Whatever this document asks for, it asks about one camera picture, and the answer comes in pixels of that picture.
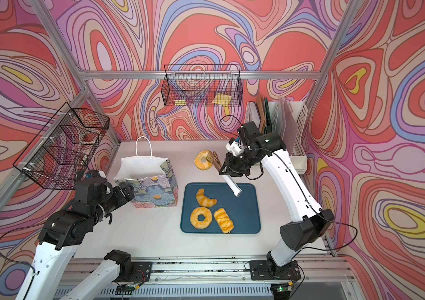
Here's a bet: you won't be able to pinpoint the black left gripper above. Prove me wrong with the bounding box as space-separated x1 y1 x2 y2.
90 180 135 226

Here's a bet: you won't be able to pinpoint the metal serving tongs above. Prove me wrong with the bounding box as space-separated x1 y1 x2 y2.
212 151 242 198

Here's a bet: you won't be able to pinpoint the glazed ring donut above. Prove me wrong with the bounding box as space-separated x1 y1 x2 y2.
194 150 213 171
190 207 212 230

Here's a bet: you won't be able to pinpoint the floral paper gift bag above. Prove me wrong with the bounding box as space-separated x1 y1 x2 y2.
114 136 179 208

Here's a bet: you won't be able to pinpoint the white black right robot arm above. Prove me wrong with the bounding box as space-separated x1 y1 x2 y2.
219 122 335 268

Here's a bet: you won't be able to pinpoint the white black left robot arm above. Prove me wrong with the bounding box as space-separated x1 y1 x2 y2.
16 177 134 300

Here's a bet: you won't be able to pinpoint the striped twisted bread roll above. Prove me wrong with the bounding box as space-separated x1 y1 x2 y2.
214 208 234 234

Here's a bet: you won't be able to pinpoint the golden croissant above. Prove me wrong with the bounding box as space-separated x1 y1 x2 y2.
196 189 217 208

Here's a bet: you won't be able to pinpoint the teal plastic tray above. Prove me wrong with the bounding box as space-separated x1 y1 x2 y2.
181 182 261 235

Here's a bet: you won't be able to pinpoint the brown folder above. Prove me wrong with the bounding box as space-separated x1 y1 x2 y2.
256 94 266 134

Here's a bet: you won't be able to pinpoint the dark green folder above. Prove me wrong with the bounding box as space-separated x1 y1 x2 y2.
264 98 272 134

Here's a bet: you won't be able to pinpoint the large yellow sticky note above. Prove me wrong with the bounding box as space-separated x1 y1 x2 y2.
212 93 232 106

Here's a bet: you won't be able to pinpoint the pale pink folder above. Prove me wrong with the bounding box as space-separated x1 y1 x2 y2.
278 99 298 156

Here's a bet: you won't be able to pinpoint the white perforated file organizer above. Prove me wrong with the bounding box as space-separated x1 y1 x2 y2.
242 98 309 175

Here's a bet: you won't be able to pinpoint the small yellow sticky note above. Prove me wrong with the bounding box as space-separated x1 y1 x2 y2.
174 99 186 106

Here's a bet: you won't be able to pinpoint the green circuit board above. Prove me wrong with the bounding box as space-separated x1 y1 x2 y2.
115 284 141 296

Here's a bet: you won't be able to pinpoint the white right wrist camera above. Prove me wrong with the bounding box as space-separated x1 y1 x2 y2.
226 137 244 157

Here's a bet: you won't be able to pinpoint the black wire basket side wall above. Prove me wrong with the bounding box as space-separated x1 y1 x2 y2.
13 103 110 190

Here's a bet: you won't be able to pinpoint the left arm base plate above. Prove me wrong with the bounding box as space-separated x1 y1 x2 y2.
104 250 152 283

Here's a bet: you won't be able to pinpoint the black wire basket back wall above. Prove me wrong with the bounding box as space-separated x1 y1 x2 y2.
161 63 243 107

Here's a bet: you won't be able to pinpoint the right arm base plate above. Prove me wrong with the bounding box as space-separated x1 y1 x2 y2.
248 256 302 282

